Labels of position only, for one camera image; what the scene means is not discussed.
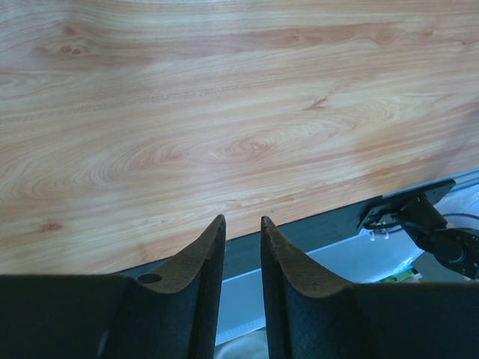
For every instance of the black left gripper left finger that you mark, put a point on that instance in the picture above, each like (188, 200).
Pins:
(169, 312)

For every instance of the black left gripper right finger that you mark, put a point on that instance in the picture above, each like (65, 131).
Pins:
(325, 316)

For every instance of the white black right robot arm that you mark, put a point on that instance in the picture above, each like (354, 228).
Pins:
(454, 248)

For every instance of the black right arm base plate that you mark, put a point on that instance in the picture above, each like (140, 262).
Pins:
(384, 207)

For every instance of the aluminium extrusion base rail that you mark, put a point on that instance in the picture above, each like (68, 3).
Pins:
(464, 179)

